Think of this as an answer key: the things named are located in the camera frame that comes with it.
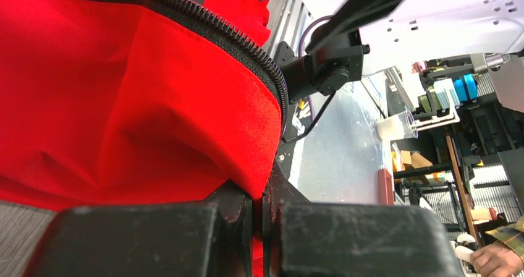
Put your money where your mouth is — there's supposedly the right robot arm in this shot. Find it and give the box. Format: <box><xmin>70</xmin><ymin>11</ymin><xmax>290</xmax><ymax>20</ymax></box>
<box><xmin>305</xmin><ymin>0</ymin><xmax>523</xmax><ymax>75</ymax></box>

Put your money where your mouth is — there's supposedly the red box on floor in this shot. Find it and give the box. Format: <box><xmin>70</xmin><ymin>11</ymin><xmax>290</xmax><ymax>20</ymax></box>
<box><xmin>378</xmin><ymin>169</ymin><xmax>395</xmax><ymax>205</ymax></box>

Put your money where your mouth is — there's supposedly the red zip jacket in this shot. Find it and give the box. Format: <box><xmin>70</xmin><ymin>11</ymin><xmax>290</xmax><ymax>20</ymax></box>
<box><xmin>1</xmin><ymin>0</ymin><xmax>288</xmax><ymax>276</ymax></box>

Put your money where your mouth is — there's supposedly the background person's hand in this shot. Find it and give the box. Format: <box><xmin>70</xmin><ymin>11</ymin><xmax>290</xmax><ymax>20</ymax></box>
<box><xmin>470</xmin><ymin>242</ymin><xmax>523</xmax><ymax>277</ymax></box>

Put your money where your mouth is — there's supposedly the plaid shirt sleeve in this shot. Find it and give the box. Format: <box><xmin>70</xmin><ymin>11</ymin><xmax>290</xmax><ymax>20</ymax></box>
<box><xmin>486</xmin><ymin>216</ymin><xmax>523</xmax><ymax>260</ymax></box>

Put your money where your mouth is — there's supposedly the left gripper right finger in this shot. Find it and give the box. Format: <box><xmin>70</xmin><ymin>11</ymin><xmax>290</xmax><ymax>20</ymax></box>
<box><xmin>262</xmin><ymin>164</ymin><xmax>463</xmax><ymax>276</ymax></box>

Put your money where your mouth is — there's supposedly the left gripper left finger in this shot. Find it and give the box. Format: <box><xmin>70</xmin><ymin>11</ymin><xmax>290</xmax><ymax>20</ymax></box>
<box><xmin>24</xmin><ymin>181</ymin><xmax>252</xmax><ymax>276</ymax></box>

